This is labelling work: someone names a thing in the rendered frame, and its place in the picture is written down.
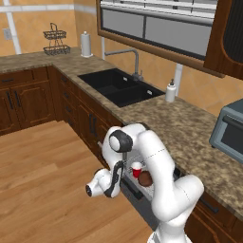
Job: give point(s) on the red cup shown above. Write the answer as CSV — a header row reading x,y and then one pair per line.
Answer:
x,y
136,171

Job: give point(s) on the black double sink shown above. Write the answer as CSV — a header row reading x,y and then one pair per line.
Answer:
x,y
118,85

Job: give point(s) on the wide dark wood drawer front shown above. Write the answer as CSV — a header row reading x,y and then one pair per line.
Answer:
x,y
23,77

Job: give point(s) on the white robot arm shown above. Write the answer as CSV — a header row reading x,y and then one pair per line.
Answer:
x,y
161,177

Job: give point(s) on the white soap dispenser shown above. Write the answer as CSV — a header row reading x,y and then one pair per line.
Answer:
x,y
170,92

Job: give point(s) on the dark grey dishwasher door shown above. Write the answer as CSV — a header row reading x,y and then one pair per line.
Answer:
x,y
144,207

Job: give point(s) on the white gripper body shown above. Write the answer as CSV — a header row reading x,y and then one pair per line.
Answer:
x,y
99,173

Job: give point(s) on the dark wood wall cabinet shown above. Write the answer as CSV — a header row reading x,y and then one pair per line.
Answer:
x,y
229,34

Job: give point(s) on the grey metal tap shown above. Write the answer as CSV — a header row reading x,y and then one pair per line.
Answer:
x,y
136,61

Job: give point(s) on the brown bowl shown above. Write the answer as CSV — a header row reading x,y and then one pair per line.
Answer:
x,y
145,179

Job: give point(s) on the wood-framed window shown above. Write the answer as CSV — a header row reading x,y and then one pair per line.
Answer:
x,y
171,30

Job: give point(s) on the white wall outlet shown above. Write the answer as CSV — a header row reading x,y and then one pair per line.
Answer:
x,y
7,34

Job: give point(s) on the white paper towel roll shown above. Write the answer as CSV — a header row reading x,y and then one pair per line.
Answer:
x,y
86,44

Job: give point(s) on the dark wood cupboard door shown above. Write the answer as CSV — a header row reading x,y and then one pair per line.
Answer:
x,y
202,232
102,134
3,114
34,102
83,125

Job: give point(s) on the grey toaster oven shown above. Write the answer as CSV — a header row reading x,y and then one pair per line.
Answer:
x,y
229,133

